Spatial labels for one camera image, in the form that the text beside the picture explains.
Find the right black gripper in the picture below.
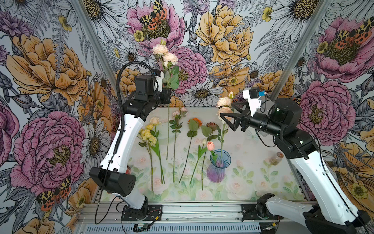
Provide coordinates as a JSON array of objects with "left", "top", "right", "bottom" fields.
[{"left": 220, "top": 102, "right": 285, "bottom": 137}]

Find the pale pink rose spray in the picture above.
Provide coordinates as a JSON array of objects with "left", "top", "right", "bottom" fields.
[{"left": 152, "top": 39, "right": 180, "bottom": 160}]

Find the pink tulip stem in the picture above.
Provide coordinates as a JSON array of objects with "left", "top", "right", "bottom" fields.
[{"left": 207, "top": 141, "right": 218, "bottom": 164}]

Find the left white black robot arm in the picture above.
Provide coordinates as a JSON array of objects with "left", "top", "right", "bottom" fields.
[{"left": 89, "top": 74, "right": 171, "bottom": 220}]

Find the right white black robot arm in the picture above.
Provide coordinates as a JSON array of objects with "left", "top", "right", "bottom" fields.
[{"left": 220, "top": 98, "right": 371, "bottom": 234}]

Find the blue purple glass vase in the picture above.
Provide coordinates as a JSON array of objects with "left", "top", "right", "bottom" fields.
[{"left": 206, "top": 149, "right": 231, "bottom": 183}]

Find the pink rosebud spray stem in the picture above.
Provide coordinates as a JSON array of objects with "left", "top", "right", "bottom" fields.
[{"left": 169, "top": 107, "right": 188, "bottom": 182}]

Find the dark red gerbera stem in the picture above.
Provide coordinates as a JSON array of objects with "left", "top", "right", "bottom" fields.
[{"left": 201, "top": 122, "right": 218, "bottom": 190}]

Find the peach rose stem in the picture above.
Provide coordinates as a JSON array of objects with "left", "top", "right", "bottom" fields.
[{"left": 150, "top": 117, "right": 160, "bottom": 142}]

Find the orange gerbera stem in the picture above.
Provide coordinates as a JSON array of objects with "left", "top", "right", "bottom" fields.
[{"left": 179, "top": 118, "right": 202, "bottom": 183}]

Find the yellow rose bunch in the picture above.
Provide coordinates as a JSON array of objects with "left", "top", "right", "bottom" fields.
[{"left": 137, "top": 124, "right": 156, "bottom": 192}]

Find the white tulip right stem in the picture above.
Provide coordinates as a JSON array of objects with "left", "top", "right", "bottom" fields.
[{"left": 190, "top": 139, "right": 207, "bottom": 184}]

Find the small clear bottle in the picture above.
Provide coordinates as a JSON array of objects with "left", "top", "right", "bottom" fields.
[{"left": 269, "top": 152, "right": 284, "bottom": 166}]

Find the red white bandage box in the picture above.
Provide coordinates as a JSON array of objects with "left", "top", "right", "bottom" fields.
[{"left": 126, "top": 166, "right": 131, "bottom": 175}]

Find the green circuit board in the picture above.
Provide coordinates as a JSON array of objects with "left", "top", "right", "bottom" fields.
[{"left": 132, "top": 223, "right": 150, "bottom": 233}]

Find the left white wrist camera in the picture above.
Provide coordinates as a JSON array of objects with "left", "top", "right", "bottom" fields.
[{"left": 153, "top": 69, "right": 164, "bottom": 92}]

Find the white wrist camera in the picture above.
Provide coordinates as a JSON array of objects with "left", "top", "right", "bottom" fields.
[
  {"left": 153, "top": 69, "right": 164, "bottom": 92},
  {"left": 243, "top": 87, "right": 267, "bottom": 117}
]

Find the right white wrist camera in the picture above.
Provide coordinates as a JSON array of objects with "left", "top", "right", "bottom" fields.
[{"left": 243, "top": 87, "right": 267, "bottom": 117}]

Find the black corrugated cable hose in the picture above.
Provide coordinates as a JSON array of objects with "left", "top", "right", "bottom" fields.
[{"left": 112, "top": 60, "right": 158, "bottom": 156}]

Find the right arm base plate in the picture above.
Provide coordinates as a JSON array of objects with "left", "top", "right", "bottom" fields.
[{"left": 241, "top": 203, "right": 283, "bottom": 221}]

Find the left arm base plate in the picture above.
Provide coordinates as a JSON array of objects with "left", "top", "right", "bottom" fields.
[{"left": 121, "top": 204, "right": 163, "bottom": 222}]

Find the aluminium front rail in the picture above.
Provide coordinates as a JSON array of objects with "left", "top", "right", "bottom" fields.
[{"left": 76, "top": 201, "right": 328, "bottom": 224}]

